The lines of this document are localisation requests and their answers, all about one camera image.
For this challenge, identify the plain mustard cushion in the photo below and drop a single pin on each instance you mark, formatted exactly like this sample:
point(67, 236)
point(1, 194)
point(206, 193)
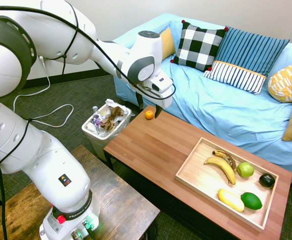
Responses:
point(167, 42)

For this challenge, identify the light wooden tray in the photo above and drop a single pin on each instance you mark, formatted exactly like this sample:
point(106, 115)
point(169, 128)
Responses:
point(200, 182)

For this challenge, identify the black white checkered pillow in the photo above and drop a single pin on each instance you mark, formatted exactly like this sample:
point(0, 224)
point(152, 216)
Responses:
point(198, 45)

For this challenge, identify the yellow banana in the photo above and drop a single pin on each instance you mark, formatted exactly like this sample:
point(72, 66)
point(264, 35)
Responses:
point(223, 166)

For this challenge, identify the blue striped pillow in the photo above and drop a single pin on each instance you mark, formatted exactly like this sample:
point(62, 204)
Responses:
point(251, 50)

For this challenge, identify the dark rustic wooden table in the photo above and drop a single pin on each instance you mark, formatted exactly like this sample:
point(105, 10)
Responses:
point(123, 200)

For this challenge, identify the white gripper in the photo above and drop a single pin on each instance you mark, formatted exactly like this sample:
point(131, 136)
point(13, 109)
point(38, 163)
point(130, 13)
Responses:
point(160, 98)

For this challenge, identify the reddish wooden coffee table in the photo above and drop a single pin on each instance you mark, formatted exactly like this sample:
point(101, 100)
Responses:
point(148, 140)

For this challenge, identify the light blue sofa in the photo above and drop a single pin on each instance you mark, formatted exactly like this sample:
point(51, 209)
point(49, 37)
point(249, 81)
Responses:
point(223, 112)

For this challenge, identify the brown overripe banana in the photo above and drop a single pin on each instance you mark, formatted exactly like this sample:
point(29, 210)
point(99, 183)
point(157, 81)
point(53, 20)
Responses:
point(226, 154)

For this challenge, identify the green apple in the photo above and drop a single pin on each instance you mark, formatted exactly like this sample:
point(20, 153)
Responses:
point(245, 169)

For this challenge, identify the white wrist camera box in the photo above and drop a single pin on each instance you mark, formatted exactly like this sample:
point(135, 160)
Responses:
point(162, 83)

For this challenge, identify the orange tangerine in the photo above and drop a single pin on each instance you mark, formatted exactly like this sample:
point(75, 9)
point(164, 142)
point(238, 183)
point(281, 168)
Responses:
point(149, 114)

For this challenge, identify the green lime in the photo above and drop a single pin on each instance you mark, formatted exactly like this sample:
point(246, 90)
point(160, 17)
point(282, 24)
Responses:
point(251, 200)

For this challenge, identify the white navy striped pillow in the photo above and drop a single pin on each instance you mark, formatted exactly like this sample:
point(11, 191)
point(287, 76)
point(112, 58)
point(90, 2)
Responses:
point(236, 76)

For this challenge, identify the crumpled brown paper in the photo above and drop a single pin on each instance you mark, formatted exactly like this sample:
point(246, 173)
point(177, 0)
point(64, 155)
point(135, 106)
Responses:
point(113, 117)

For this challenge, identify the white trash bin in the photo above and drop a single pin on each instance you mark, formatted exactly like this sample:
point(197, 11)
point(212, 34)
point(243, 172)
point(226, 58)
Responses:
point(95, 143)

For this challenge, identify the white crumpled wrapper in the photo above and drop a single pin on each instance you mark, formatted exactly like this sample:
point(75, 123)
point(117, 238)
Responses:
point(112, 103)

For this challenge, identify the yellow white patterned pillow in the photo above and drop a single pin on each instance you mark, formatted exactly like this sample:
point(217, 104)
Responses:
point(287, 82)

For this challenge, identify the dark avocado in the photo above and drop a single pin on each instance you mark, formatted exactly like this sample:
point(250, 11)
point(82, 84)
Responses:
point(266, 180)

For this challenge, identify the clear plastic bottle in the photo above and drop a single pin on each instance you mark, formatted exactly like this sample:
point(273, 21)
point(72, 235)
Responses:
point(95, 117)

